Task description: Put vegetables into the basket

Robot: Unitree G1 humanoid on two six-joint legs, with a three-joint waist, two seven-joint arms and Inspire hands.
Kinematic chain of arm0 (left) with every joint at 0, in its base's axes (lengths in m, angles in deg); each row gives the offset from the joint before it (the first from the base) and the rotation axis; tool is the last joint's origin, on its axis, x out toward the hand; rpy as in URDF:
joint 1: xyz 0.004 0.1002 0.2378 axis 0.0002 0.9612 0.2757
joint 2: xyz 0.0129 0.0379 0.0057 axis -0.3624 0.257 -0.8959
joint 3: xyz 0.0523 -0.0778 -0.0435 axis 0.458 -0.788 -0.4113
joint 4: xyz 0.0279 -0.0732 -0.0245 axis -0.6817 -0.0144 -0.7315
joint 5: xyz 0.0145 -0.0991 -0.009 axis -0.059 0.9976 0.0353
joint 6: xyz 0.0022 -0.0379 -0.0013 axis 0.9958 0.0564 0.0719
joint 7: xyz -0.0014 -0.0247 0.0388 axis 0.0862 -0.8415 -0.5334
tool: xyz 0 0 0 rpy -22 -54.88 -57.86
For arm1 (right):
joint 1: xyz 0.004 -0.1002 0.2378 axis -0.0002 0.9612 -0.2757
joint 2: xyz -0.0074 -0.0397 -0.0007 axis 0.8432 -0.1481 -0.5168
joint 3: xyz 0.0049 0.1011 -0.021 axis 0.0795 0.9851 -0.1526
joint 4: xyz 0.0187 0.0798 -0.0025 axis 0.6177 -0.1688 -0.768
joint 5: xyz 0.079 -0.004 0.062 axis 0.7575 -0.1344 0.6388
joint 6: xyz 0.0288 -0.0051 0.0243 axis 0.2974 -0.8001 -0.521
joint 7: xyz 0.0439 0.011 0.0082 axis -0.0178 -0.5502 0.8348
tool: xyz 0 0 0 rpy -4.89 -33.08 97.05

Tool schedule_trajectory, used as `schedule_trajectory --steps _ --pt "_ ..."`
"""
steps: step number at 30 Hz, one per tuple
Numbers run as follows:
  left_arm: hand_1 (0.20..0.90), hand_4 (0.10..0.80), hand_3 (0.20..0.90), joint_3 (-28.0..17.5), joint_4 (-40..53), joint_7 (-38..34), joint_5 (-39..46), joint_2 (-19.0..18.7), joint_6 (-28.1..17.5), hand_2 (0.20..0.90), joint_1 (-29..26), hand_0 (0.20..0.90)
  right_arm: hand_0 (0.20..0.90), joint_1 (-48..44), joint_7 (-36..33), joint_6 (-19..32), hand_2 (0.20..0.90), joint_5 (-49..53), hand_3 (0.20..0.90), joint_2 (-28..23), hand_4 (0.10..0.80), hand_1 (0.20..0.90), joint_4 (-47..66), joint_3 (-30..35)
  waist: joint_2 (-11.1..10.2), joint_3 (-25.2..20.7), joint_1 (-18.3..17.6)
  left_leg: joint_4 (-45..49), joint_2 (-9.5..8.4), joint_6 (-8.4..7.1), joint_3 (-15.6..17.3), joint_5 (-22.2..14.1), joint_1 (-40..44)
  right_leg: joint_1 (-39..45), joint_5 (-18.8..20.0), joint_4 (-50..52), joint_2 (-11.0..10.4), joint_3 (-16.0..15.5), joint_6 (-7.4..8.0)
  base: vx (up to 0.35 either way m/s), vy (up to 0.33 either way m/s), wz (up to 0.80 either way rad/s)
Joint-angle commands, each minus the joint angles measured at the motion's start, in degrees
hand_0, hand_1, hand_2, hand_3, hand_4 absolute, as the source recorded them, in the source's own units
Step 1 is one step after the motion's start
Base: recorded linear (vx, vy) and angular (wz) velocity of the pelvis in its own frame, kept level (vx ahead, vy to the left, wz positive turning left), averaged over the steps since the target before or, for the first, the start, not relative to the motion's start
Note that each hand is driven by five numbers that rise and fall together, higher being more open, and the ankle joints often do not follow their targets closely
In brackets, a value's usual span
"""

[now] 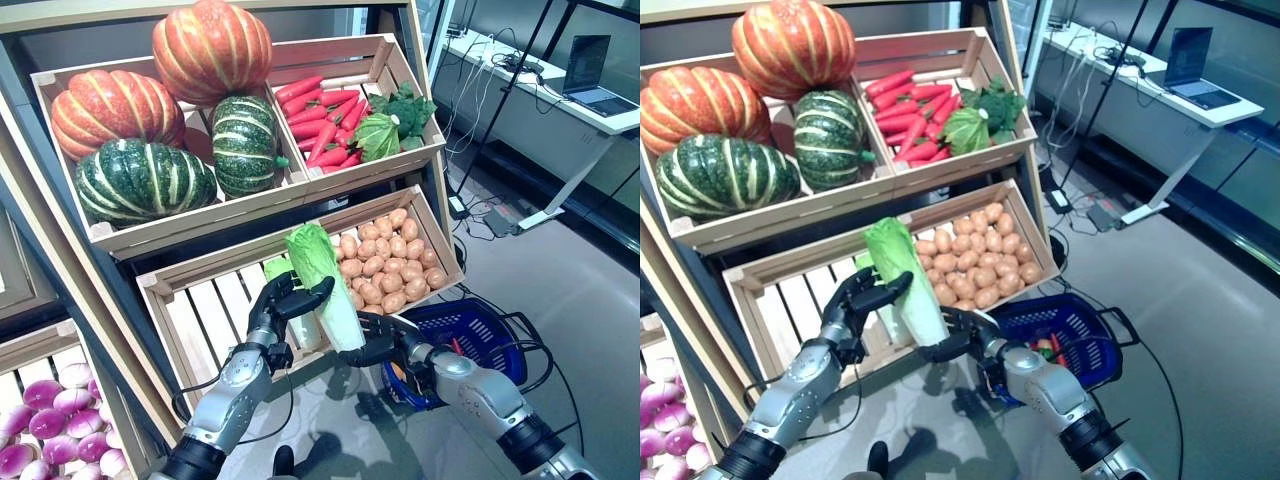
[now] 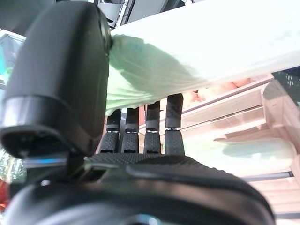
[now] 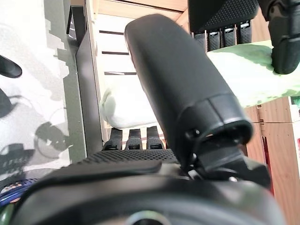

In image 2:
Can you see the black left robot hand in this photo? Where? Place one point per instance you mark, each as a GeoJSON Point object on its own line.
{"type": "Point", "coordinates": [61, 70]}

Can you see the wooden potato crate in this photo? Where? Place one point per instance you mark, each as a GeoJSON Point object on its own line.
{"type": "Point", "coordinates": [222, 100]}

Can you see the brown potato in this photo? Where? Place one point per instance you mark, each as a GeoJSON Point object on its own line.
{"type": "Point", "coordinates": [237, 83]}

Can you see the wooden slatted cabbage crate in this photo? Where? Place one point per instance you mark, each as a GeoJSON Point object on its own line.
{"type": "Point", "coordinates": [276, 112]}

